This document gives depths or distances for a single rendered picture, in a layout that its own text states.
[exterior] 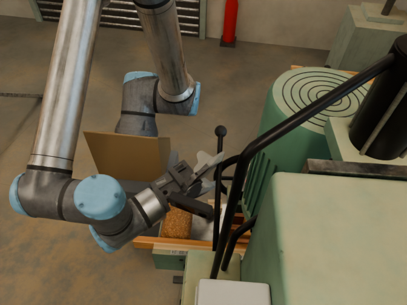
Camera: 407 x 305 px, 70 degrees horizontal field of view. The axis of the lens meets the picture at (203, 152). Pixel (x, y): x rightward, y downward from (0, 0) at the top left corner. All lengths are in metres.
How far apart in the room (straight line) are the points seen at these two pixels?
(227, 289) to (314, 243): 0.08
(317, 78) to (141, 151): 0.93
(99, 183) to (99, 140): 0.70
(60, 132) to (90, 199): 0.17
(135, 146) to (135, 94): 0.22
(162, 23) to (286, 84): 0.51
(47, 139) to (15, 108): 2.41
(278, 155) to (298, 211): 0.21
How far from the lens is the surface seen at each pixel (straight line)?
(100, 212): 0.60
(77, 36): 0.75
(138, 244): 0.89
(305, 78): 0.50
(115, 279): 1.87
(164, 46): 0.96
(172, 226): 0.90
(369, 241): 0.27
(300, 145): 0.42
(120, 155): 1.36
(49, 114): 0.70
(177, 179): 0.76
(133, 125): 1.26
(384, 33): 2.86
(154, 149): 1.26
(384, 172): 0.32
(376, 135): 0.31
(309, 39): 3.82
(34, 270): 2.04
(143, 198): 0.73
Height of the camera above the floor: 1.73
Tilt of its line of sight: 49 degrees down
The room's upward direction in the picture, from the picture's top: 3 degrees clockwise
